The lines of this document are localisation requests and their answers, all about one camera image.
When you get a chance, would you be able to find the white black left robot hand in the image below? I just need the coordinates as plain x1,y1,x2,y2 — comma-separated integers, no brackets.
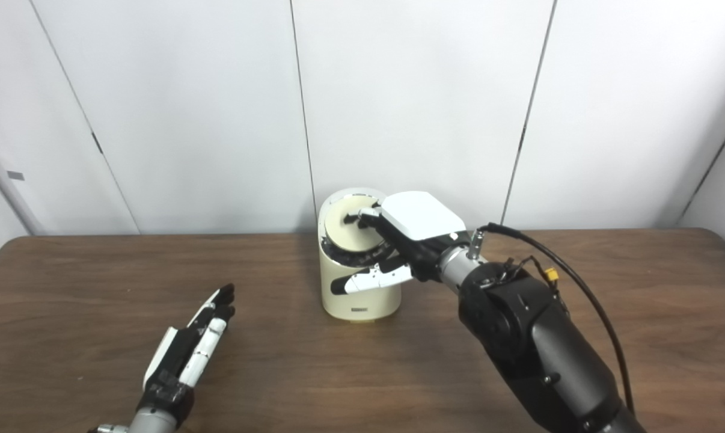
142,284,236,422

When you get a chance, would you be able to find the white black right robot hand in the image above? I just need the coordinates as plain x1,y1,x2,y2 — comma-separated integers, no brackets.
331,191,468,295

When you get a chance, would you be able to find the cream-colored round bin lid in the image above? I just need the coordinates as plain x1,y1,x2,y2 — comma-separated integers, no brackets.
325,195,388,253

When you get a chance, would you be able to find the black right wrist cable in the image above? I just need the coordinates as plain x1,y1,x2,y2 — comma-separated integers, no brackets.
470,222,637,417

